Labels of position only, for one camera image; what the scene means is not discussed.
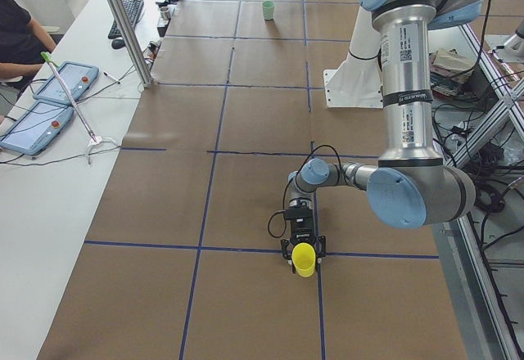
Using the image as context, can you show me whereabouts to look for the black keyboard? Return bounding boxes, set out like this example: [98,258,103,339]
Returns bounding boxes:
[107,0,146,40]

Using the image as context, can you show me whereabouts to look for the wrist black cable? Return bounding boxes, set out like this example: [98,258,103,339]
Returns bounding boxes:
[267,144,342,239]

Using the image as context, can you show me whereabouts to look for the stack of books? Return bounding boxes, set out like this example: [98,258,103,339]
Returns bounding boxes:
[429,48,475,97]

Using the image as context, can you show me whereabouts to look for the aluminium frame post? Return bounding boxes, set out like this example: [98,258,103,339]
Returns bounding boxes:
[107,0,153,88]

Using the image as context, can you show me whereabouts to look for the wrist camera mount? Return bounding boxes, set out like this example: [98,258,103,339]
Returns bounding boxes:
[283,206,313,221]

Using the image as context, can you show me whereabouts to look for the seated person black shirt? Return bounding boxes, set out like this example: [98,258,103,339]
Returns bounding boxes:
[1,0,56,90]

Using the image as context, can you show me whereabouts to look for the green plastic cup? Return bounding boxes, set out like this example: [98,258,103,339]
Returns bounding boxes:
[261,1,275,20]

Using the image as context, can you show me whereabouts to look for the metal cylinder weight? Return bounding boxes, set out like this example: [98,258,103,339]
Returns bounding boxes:
[159,6,171,21]

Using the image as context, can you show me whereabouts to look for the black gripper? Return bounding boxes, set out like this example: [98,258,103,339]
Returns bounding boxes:
[280,217,327,264]

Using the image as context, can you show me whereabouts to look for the upper blue teach pendant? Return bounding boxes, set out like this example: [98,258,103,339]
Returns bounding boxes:
[33,61,99,105]

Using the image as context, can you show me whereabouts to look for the blue teach pendant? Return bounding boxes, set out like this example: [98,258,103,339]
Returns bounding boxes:
[33,61,99,105]
[1,100,74,155]

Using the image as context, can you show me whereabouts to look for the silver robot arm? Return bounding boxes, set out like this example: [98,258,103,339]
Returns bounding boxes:
[281,0,482,277]

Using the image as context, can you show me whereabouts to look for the black marker pen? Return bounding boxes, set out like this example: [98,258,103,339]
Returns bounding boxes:
[102,71,121,84]

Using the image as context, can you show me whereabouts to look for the lower blue teach pendant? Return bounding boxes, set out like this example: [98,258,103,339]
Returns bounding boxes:
[1,100,74,155]

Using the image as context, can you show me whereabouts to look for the grey computer mouse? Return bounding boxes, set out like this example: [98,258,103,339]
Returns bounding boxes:
[111,37,126,50]

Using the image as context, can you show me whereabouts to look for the yellow plastic cup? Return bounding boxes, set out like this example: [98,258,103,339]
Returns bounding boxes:
[291,242,317,278]

